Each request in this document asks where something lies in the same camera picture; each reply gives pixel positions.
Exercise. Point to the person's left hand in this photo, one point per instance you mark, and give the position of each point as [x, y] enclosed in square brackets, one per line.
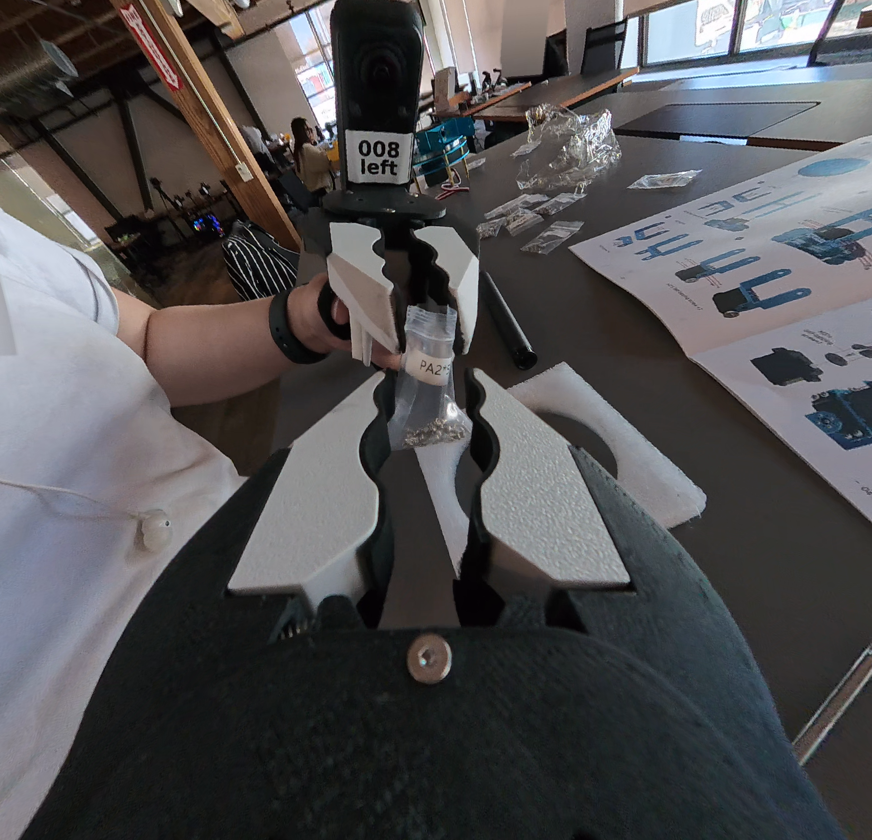
[306, 315]

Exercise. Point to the plastic bag of nuts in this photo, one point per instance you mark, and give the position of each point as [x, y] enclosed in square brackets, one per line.
[552, 237]

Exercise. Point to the small clear zip bag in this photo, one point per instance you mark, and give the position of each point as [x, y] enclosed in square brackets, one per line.
[426, 390]

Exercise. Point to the black electric screwdriver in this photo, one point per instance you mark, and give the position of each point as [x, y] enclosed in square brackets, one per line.
[511, 329]

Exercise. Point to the striped black white cloth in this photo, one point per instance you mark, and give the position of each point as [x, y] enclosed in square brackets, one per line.
[259, 261]

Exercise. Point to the white instruction booklet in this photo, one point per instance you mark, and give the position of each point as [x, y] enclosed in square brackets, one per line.
[681, 274]

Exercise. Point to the plastic bag of small screws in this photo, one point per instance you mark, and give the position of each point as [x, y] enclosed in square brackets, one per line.
[492, 228]

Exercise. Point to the wooden edged background desk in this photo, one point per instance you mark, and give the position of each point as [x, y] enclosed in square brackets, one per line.
[558, 94]

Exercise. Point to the clear plastic bag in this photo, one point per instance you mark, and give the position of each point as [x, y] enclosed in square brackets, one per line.
[526, 148]
[664, 180]

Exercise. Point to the wooden column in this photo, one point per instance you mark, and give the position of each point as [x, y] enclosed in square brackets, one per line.
[204, 104]

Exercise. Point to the red white sign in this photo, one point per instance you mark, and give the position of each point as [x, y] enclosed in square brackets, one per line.
[151, 49]

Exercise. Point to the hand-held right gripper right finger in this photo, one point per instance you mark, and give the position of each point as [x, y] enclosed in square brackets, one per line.
[545, 513]

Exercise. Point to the dark desk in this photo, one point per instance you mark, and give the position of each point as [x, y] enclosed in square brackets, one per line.
[845, 104]
[681, 581]

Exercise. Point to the crumpled clear cellophane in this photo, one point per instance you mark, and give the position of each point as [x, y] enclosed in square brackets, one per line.
[572, 148]

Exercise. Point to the plastic bag of long screws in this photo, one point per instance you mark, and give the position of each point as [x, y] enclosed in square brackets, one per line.
[560, 203]

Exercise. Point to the nearly empty plastic bag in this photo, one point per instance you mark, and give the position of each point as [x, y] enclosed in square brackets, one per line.
[514, 204]

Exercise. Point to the large grid window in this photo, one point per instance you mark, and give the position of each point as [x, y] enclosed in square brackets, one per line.
[715, 15]
[310, 70]

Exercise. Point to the person's left forearm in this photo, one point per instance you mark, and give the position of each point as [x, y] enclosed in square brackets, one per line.
[204, 349]

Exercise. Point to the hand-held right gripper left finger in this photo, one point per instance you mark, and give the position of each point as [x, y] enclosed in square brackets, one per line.
[306, 513]

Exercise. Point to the blue hobby robot arm base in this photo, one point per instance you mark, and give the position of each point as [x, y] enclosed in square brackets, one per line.
[443, 141]

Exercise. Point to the black wristband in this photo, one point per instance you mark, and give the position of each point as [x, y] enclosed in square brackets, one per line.
[283, 329]

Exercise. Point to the plastic bag full of screws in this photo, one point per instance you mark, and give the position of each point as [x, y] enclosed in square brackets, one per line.
[524, 222]

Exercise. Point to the silver ventilation duct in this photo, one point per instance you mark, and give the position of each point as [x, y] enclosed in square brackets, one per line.
[27, 77]

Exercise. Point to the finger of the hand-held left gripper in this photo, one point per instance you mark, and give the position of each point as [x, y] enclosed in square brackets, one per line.
[361, 281]
[463, 274]

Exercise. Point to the black office chair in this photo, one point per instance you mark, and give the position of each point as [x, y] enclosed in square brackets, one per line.
[605, 46]
[555, 56]

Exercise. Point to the white foam piece with hole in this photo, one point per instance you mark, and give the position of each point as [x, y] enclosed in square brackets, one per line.
[654, 472]

